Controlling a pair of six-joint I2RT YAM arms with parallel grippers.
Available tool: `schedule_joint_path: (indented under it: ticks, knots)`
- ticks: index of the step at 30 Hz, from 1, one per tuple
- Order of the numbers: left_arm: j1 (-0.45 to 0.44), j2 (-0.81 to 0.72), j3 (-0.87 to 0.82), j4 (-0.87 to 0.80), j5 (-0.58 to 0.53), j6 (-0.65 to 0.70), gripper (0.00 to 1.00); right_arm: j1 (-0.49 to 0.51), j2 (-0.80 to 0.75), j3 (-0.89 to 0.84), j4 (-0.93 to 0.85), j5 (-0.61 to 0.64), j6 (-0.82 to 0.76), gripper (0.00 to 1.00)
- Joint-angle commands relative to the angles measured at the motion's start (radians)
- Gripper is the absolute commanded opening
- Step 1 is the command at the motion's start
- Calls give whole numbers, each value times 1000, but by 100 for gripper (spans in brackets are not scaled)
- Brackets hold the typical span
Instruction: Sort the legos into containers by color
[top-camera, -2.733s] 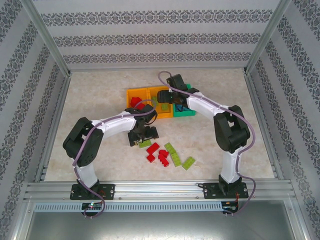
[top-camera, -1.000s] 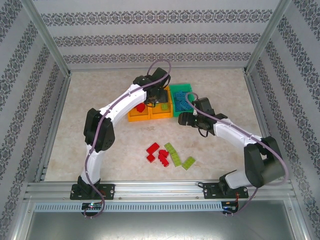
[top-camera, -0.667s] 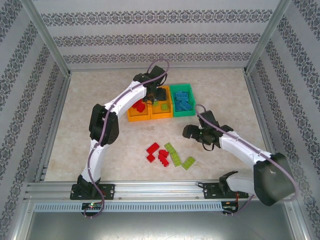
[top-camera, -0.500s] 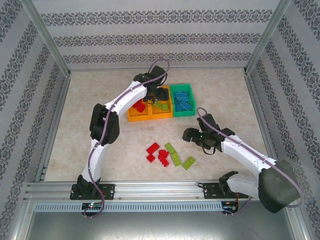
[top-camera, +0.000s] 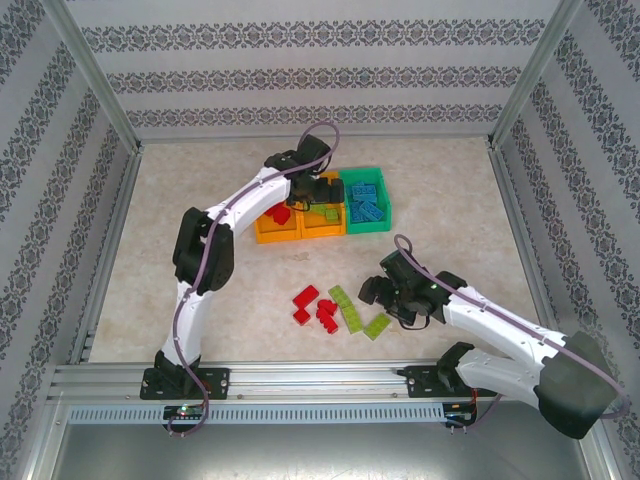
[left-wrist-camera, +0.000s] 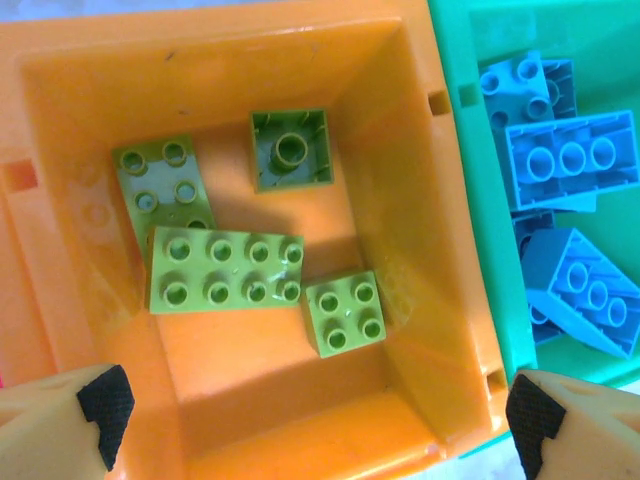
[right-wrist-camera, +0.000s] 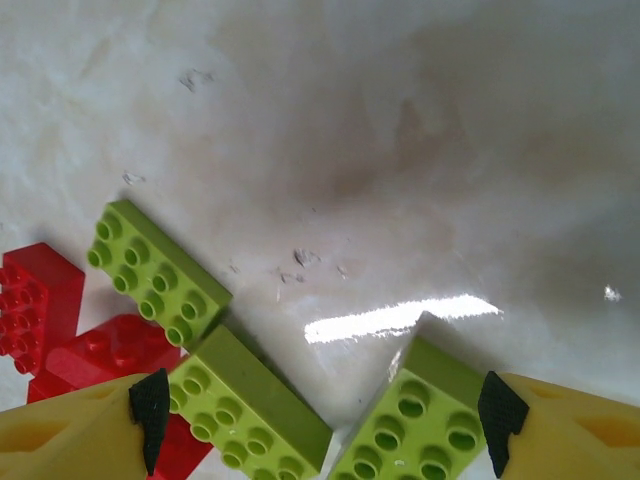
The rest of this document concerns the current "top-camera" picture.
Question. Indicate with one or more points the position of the small blue lego brick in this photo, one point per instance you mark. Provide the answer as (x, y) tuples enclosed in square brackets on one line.
[(356, 205)]

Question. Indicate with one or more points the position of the small lime green lego brick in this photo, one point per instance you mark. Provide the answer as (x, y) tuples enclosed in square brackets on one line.
[(332, 216)]

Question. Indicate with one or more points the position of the orange plastic bin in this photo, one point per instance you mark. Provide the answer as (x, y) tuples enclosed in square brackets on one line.
[(280, 235), (325, 230)]

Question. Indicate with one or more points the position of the green plastic bin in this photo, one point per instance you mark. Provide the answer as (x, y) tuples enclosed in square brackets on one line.
[(370, 228)]

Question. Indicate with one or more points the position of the small red lego brick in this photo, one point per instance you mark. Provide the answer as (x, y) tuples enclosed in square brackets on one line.
[(300, 316)]

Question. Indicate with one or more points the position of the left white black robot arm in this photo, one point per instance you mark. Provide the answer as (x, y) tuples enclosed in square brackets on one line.
[(205, 250)]

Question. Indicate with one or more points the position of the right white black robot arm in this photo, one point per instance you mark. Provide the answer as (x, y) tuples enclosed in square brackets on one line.
[(575, 385)]

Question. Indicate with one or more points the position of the grey metal sheet panel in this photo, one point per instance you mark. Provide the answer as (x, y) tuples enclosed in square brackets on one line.
[(320, 452)]

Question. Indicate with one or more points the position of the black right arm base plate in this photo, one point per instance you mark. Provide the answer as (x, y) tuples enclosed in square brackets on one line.
[(420, 382)]

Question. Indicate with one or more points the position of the aluminium rear rail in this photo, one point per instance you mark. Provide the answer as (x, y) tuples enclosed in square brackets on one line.
[(400, 137)]

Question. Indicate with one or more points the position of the aluminium mounting rail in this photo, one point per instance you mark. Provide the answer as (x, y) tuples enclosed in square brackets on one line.
[(320, 380)]

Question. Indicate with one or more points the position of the aluminium side rail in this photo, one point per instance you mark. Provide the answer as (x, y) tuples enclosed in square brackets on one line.
[(117, 225), (515, 210)]

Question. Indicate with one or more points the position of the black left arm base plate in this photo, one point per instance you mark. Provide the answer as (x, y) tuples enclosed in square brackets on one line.
[(217, 382)]

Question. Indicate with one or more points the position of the aluminium frame post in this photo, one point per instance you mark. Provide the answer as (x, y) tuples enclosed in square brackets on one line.
[(535, 75), (90, 75)]

